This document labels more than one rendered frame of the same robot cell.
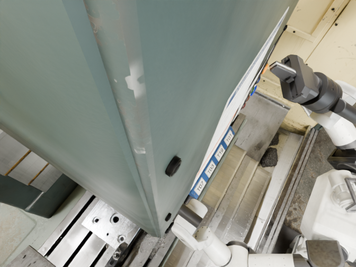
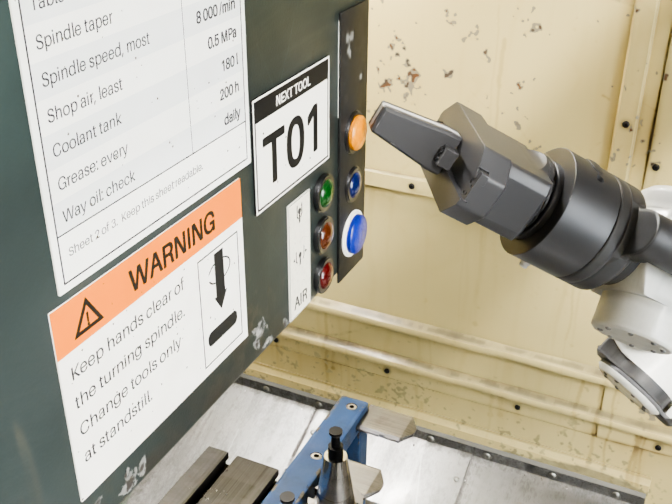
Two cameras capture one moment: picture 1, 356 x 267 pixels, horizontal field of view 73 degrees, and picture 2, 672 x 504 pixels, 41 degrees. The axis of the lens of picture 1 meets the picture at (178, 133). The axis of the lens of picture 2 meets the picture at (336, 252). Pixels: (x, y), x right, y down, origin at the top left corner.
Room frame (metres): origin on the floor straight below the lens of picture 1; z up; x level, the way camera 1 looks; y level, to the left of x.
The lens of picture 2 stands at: (-0.19, -0.15, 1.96)
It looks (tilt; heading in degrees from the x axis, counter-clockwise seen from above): 29 degrees down; 358
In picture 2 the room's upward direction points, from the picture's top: straight up
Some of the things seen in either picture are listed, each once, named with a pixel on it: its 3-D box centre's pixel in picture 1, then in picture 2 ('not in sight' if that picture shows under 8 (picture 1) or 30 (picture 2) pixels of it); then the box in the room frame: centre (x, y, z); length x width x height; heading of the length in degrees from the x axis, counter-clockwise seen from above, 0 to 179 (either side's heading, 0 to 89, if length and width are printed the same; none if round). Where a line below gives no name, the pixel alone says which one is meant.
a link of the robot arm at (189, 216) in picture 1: (184, 212); not in sight; (0.13, -0.05, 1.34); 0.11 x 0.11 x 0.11; 60
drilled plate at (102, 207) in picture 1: (123, 210); not in sight; (0.16, 0.22, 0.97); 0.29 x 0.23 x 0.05; 154
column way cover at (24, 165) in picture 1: (56, 135); not in sight; (0.42, 0.54, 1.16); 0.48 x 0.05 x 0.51; 154
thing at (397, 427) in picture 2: not in sight; (389, 424); (0.71, -0.24, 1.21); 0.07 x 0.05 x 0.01; 64
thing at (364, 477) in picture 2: not in sight; (354, 478); (0.61, -0.20, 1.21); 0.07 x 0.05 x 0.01; 64
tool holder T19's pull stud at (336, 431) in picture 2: not in sight; (335, 443); (0.56, -0.17, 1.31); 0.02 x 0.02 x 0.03
